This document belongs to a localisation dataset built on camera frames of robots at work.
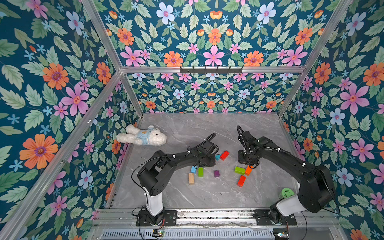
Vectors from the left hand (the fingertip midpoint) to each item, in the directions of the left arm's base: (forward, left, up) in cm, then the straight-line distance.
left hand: (216, 162), depth 91 cm
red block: (+4, -6, 0) cm, 7 cm away
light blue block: (-4, +14, 0) cm, 15 cm away
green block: (-5, +10, 0) cm, 11 cm away
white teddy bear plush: (+18, +40, +7) cm, 44 cm away
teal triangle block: (+3, -1, +1) cm, 3 cm away
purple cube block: (-7, 0, -2) cm, 7 cm away
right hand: (-3, -15, +6) cm, 17 cm away
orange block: (-7, -19, -1) cm, 20 cm away
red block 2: (-13, -13, 0) cm, 18 cm away
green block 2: (-7, -14, 0) cm, 15 cm away
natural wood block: (-8, +16, 0) cm, 18 cm away
